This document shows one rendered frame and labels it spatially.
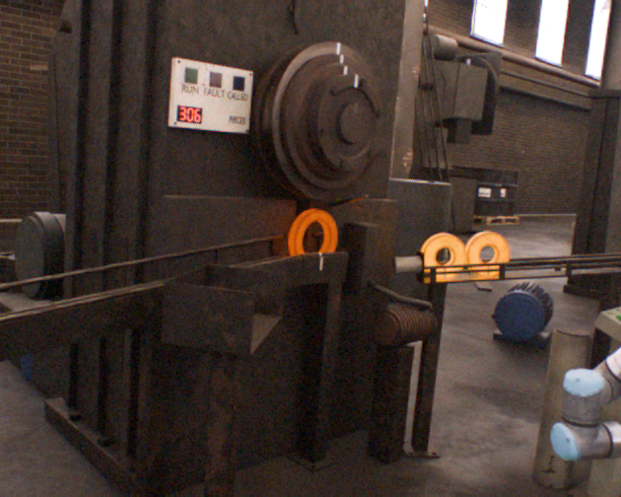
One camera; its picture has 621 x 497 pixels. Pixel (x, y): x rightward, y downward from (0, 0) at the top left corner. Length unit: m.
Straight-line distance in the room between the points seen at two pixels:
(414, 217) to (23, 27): 5.06
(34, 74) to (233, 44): 6.17
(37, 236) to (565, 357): 2.06
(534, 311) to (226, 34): 2.56
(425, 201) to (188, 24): 3.07
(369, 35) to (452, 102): 7.50
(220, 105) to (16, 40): 6.20
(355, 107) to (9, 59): 6.31
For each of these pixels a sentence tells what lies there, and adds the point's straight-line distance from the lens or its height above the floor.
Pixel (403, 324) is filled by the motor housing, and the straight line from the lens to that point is 2.13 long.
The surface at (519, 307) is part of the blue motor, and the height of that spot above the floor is 0.25.
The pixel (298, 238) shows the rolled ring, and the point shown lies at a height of 0.76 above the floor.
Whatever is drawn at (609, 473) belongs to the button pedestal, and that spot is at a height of 0.11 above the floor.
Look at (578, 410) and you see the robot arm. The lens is 1.74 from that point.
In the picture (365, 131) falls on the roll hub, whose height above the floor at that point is 1.10.
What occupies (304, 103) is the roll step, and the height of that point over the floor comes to 1.16.
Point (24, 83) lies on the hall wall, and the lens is 7.96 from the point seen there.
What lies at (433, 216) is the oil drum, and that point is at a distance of 4.70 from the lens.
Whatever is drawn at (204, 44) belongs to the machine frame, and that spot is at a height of 1.29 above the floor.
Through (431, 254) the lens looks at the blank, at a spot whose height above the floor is 0.71.
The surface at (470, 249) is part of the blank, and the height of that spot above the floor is 0.74.
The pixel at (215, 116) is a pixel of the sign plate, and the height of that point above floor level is 1.10.
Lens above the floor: 1.02
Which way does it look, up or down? 8 degrees down
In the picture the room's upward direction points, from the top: 5 degrees clockwise
